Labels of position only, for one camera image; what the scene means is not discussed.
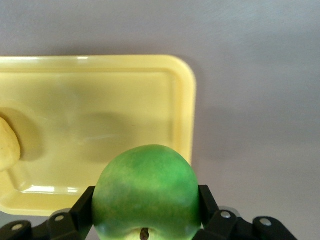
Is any yellow potato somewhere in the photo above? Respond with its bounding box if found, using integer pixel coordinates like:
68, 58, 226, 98
0, 116, 21, 173

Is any green apple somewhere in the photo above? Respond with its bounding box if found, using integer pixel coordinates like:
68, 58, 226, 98
91, 144, 203, 240

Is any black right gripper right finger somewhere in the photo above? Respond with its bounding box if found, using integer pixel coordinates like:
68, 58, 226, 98
193, 184, 298, 240

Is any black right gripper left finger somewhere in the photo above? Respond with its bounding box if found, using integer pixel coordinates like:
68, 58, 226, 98
0, 185, 96, 240

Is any yellow plastic tray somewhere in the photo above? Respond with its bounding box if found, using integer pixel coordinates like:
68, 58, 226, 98
0, 54, 197, 217

